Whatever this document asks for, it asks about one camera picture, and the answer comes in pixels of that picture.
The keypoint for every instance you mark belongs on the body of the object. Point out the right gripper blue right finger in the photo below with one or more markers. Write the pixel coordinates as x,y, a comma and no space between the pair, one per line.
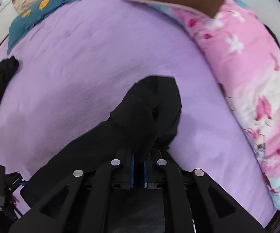
145,174

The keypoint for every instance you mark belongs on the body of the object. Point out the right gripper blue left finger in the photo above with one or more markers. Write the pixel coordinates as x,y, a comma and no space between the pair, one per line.
130,165

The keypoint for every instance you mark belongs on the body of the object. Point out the black zip jacket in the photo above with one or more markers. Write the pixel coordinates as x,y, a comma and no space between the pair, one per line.
146,119

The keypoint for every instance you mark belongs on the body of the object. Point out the purple bed sheet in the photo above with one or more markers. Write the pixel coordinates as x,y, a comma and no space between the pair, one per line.
77,65

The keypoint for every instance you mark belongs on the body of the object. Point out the pink floral duvet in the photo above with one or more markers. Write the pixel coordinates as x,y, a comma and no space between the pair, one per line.
245,60

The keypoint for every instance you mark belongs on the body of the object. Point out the teal orange print pillowcase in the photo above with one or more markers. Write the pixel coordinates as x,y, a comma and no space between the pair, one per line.
32,16

